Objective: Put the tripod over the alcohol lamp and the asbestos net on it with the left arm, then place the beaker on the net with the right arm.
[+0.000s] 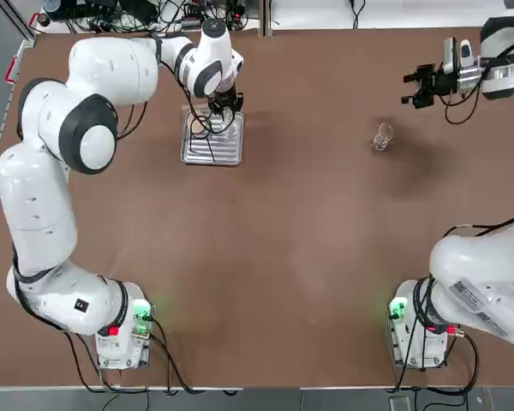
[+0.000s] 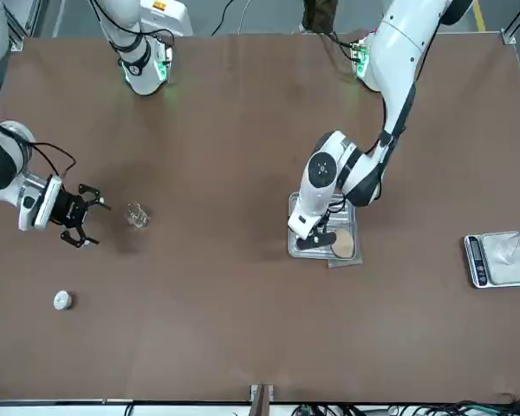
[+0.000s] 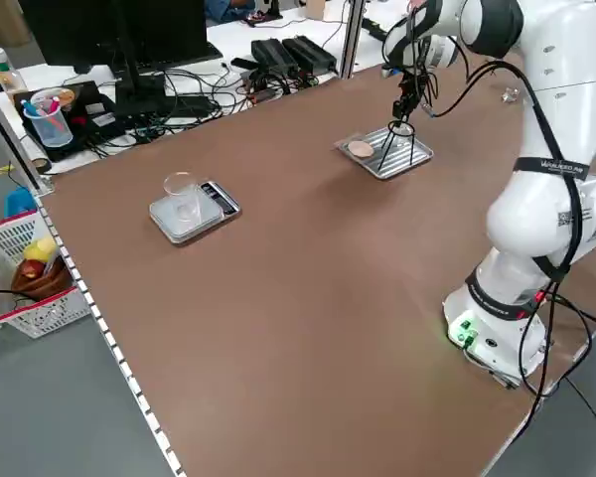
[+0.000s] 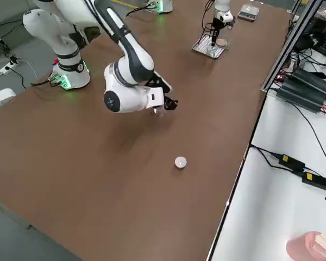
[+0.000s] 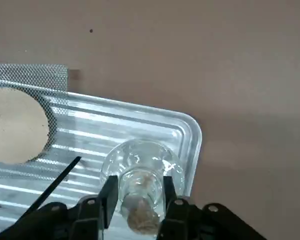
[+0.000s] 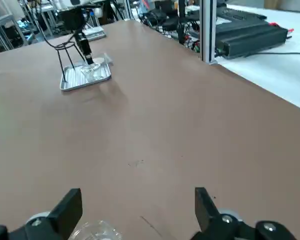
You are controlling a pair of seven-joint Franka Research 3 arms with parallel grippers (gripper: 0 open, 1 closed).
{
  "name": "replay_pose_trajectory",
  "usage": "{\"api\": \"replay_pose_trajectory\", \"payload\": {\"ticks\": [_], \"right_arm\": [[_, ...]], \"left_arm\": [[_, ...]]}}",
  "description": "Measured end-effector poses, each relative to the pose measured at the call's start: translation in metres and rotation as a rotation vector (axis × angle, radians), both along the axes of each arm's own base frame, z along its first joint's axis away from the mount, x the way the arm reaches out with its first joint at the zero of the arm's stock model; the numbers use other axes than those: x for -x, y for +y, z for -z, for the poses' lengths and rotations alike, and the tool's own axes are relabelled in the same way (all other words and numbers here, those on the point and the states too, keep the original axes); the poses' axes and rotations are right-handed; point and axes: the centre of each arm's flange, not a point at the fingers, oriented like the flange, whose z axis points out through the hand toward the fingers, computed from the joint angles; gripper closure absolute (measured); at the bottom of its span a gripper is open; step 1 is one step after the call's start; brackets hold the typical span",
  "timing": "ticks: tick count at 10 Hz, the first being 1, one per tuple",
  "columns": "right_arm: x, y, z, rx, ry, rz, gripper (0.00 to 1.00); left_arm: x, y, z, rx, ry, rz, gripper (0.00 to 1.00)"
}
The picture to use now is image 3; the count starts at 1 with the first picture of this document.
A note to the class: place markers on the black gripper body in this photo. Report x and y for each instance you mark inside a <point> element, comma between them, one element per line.
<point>411,89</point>

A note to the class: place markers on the glass alcohol lamp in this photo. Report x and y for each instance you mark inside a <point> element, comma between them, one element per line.
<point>402,135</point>

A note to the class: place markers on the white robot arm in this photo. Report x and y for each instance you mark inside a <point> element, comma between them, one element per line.
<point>551,59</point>

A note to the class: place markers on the large clear beaker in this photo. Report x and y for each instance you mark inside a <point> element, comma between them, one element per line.
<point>181,199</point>

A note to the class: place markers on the ribbed metal tray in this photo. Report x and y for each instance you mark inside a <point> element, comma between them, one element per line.
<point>397,163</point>

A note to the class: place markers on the black power strip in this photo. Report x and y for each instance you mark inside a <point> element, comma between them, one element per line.
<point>372,27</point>

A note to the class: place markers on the black power brick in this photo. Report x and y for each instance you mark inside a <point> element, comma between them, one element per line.
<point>273,54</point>
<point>310,52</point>

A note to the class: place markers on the person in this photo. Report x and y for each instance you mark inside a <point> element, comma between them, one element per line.
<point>228,9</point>

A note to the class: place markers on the silver digital scale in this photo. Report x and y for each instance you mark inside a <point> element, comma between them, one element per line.
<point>166,223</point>

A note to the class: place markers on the black computer monitor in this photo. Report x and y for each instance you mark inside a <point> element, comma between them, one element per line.
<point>154,30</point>

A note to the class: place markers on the black flat case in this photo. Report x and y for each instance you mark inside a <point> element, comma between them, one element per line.
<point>99,121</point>

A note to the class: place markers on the round wooden coaster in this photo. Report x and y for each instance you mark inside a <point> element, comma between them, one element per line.
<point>65,97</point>

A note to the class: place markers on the yellow fruit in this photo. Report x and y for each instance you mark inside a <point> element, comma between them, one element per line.
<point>41,248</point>

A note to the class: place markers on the blue plastic object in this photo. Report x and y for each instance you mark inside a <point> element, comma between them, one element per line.
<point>20,201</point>

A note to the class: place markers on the clear bottle white cap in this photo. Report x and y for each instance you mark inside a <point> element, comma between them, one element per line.
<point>7,74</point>

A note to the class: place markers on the brown bowl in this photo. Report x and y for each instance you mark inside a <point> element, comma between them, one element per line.
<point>44,285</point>

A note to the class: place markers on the cardboard tube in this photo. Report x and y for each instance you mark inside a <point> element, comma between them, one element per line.
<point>10,22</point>

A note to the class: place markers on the red apple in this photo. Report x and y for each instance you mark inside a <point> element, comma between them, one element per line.
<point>31,269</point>

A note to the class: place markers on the white basket red rim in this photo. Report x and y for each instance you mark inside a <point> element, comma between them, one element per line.
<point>40,313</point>

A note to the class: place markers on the aluminium frame post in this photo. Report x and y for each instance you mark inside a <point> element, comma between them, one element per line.
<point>351,40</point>

